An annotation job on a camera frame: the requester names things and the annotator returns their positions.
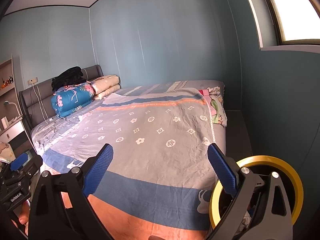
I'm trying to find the grey flower print blanket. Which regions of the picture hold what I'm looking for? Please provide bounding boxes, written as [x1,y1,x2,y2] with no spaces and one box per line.
[41,87,225,240]

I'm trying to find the person's left hand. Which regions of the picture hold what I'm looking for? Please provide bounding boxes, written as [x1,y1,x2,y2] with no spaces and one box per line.
[17,200,32,231]

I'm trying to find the white charging cable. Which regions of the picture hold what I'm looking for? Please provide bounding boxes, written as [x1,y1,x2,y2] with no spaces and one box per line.
[31,84,67,143]

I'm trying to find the blue floral folded quilt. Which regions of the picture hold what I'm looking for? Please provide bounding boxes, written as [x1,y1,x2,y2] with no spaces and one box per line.
[51,84,95,118]

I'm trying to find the cartoon print cloth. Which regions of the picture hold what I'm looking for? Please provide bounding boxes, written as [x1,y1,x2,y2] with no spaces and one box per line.
[0,142,13,164]

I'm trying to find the white desk lamp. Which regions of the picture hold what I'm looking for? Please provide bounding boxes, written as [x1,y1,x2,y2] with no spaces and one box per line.
[4,101,22,117]

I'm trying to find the grey upholstered bed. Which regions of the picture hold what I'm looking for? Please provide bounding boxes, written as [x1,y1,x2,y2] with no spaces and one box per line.
[19,64,228,240]

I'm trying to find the light floral bed sheet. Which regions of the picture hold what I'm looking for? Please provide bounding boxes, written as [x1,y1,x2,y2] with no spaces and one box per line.
[30,110,95,155]

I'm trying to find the black folded clothes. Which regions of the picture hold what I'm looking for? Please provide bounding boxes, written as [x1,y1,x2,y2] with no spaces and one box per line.
[51,66,87,93]

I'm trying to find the pink and green cloth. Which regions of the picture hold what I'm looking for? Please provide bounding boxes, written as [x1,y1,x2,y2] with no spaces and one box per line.
[199,86,228,127]

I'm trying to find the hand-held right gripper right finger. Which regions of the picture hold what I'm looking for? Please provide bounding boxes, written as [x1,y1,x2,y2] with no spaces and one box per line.
[207,143,293,240]

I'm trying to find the white shelf unit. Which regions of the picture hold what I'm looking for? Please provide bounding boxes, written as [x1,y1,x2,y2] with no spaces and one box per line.
[0,54,20,120]

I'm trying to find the window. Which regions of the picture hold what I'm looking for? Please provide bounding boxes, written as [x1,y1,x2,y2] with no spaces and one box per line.
[239,0,320,52]

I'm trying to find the yellow rimmed trash bin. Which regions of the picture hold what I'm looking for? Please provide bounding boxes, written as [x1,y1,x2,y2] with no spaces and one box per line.
[209,155,304,233]

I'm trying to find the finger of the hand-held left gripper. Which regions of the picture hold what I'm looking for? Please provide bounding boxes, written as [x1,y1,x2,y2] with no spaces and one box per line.
[10,153,28,172]
[19,155,43,180]

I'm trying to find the white desk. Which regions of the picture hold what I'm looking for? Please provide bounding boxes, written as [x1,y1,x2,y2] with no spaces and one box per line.
[0,117,32,157]

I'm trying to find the group of small ornaments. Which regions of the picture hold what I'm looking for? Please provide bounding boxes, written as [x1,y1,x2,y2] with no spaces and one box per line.
[0,75,14,88]

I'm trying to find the white clothes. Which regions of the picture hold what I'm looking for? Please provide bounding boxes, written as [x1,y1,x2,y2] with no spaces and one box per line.
[237,211,252,232]

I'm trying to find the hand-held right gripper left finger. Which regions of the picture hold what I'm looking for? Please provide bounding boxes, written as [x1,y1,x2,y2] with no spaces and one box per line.
[28,143,114,240]

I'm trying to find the beige folded quilt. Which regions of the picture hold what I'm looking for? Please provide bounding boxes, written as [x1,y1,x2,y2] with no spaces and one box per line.
[90,74,121,101]

